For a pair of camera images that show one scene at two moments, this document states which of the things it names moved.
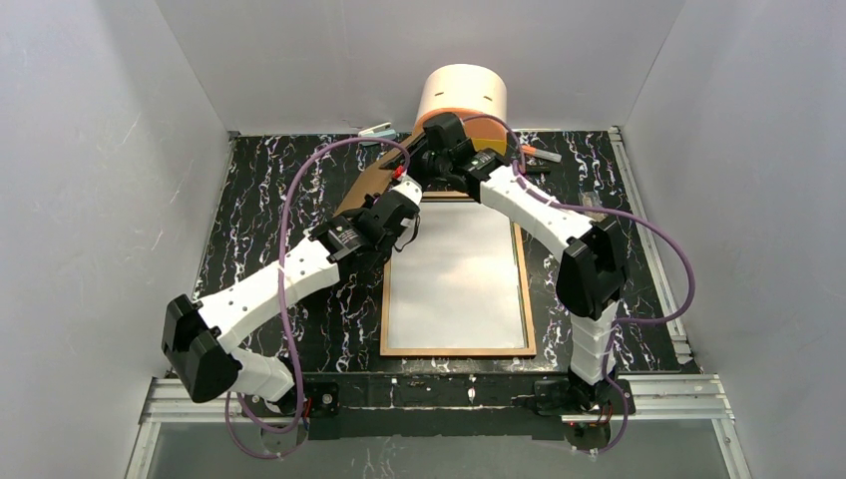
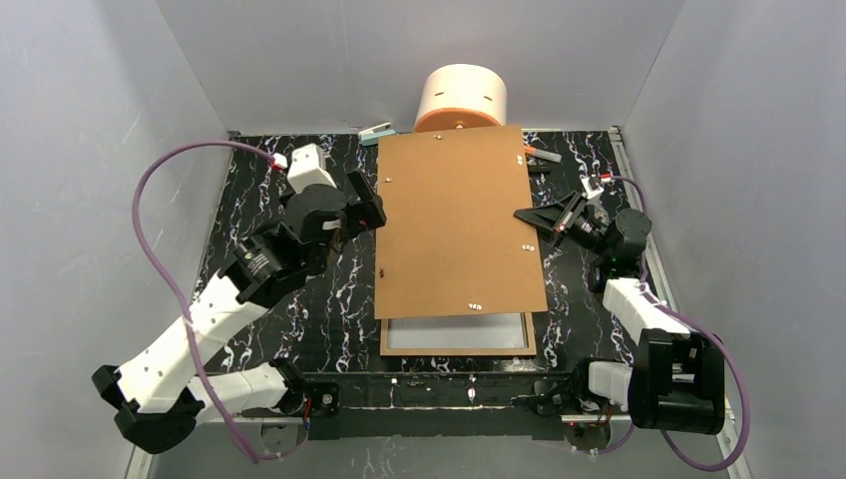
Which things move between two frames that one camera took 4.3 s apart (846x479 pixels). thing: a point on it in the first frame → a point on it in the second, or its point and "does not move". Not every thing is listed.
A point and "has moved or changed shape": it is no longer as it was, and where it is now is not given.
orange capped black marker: (538, 169) does not move
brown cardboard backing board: (376, 178) has moved or changed shape
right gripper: (435, 175) → (572, 220)
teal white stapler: (382, 131) does not move
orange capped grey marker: (540, 153) does not move
